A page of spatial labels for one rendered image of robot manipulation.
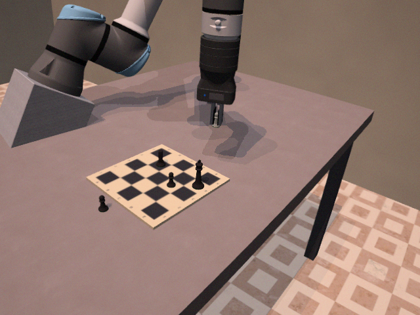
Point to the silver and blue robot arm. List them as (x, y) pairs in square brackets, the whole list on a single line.
[(81, 34)]

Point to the tan and black chessboard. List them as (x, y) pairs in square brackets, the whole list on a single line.
[(140, 187)]

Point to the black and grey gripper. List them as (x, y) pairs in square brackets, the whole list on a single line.
[(218, 61)]

